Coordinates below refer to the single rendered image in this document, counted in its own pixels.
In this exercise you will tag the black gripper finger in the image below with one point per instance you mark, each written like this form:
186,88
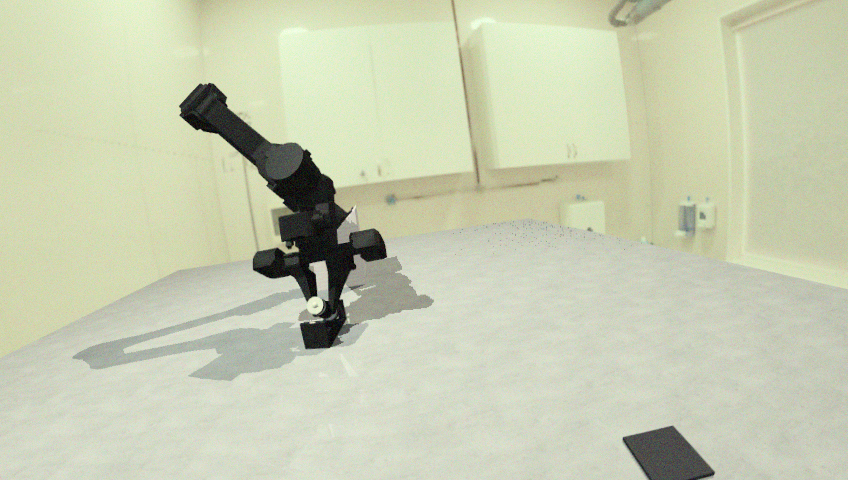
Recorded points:
304,277
338,269

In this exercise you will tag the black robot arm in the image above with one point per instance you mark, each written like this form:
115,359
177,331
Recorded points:
288,168

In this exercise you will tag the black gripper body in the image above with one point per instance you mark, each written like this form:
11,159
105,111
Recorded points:
368,243

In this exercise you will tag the black cylindrical battery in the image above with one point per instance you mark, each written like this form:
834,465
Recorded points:
320,307

